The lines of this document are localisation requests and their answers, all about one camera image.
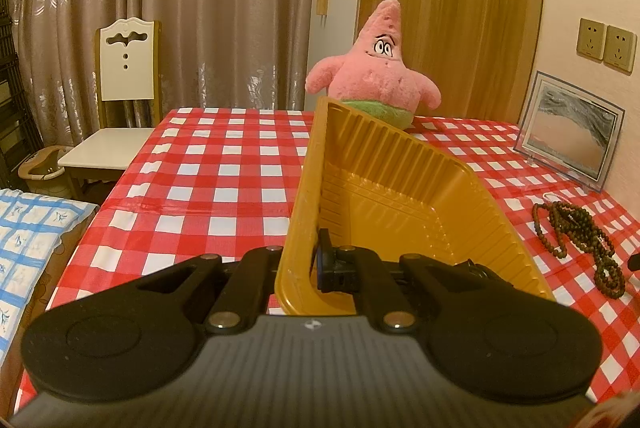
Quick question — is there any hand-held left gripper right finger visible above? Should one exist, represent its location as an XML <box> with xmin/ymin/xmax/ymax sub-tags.
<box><xmin>314</xmin><ymin>228</ymin><xmax>555</xmax><ymax>334</ymax></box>

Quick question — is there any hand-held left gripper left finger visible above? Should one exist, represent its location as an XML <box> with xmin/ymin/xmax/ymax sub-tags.
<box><xmin>127</xmin><ymin>245</ymin><xmax>286</xmax><ymax>335</ymax></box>

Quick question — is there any brown bead necklace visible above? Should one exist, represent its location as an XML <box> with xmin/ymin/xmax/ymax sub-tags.
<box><xmin>531</xmin><ymin>200</ymin><xmax>627</xmax><ymax>300</ymax></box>

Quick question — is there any yellow plastic tray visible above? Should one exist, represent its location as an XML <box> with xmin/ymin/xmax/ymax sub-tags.
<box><xmin>274</xmin><ymin>95</ymin><xmax>556</xmax><ymax>316</ymax></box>

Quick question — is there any red checkered tablecloth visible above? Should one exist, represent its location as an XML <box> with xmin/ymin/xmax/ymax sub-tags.
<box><xmin>15</xmin><ymin>107</ymin><xmax>640</xmax><ymax>409</ymax></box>

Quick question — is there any pink starfish plush toy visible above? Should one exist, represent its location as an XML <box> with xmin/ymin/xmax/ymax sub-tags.
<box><xmin>305</xmin><ymin>0</ymin><xmax>443</xmax><ymax>129</ymax></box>

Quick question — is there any blue checked bed sheet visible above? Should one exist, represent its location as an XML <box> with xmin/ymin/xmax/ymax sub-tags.
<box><xmin>0</xmin><ymin>188</ymin><xmax>101</xmax><ymax>359</ymax></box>

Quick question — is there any tan plastic basin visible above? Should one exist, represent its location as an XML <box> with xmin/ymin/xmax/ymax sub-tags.
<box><xmin>19</xmin><ymin>145</ymin><xmax>76</xmax><ymax>199</ymax></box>

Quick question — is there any white wooden chair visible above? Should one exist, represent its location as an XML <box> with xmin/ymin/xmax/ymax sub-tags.
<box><xmin>57</xmin><ymin>18</ymin><xmax>163</xmax><ymax>199</ymax></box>

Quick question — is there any black rack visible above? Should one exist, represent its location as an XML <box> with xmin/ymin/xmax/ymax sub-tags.
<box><xmin>0</xmin><ymin>0</ymin><xmax>46</xmax><ymax>191</ymax></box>

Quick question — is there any clear picture frame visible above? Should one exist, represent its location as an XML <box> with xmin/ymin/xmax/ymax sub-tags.
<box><xmin>512</xmin><ymin>70</ymin><xmax>626</xmax><ymax>194</ymax></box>

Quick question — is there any beige wall socket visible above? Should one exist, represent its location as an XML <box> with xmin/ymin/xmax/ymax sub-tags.
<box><xmin>603</xmin><ymin>25</ymin><xmax>637</xmax><ymax>74</ymax></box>
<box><xmin>577</xmin><ymin>18</ymin><xmax>607</xmax><ymax>58</ymax></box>

